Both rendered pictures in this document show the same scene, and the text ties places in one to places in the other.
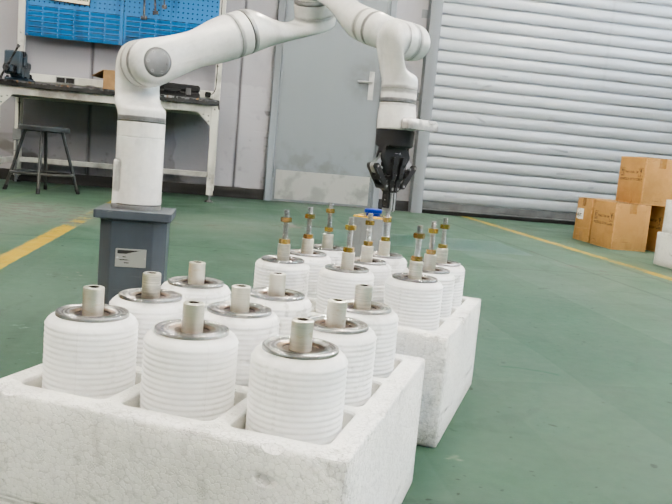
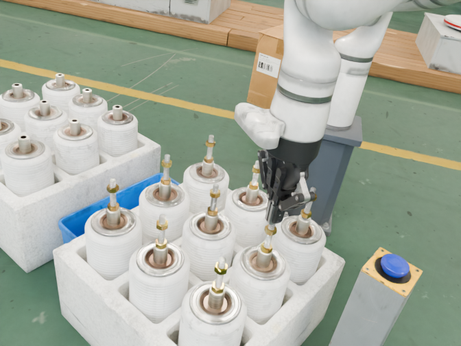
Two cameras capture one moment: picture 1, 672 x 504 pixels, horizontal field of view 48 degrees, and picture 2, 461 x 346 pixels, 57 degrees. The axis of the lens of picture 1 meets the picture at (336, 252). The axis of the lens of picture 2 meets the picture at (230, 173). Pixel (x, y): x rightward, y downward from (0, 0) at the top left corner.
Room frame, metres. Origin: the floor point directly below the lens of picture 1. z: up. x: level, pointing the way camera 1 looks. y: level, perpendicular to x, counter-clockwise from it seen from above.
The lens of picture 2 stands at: (1.56, -0.60, 0.75)
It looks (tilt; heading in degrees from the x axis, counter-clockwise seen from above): 33 degrees down; 107
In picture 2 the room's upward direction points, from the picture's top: 9 degrees clockwise
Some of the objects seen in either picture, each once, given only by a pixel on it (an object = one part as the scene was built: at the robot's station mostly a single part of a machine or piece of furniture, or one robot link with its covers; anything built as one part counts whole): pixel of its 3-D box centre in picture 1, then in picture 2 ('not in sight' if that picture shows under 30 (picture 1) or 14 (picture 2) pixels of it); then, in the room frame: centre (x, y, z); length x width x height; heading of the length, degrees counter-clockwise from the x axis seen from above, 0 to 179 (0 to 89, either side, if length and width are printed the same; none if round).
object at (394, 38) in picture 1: (398, 62); (315, 27); (1.48, -0.09, 0.63); 0.09 x 0.07 x 0.15; 129
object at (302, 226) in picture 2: (327, 241); (302, 224); (1.52, 0.02, 0.26); 0.02 x 0.02 x 0.03
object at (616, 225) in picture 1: (619, 225); not in sight; (4.91, -1.84, 0.15); 0.30 x 0.24 x 0.30; 8
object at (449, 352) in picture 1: (358, 346); (202, 287); (1.37, -0.06, 0.09); 0.39 x 0.39 x 0.18; 72
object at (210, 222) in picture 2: (366, 254); (210, 220); (1.37, -0.06, 0.26); 0.02 x 0.02 x 0.03
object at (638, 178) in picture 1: (647, 181); not in sight; (4.93, -1.99, 0.45); 0.30 x 0.24 x 0.30; 11
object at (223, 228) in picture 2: (366, 261); (210, 226); (1.37, -0.06, 0.25); 0.08 x 0.08 x 0.01
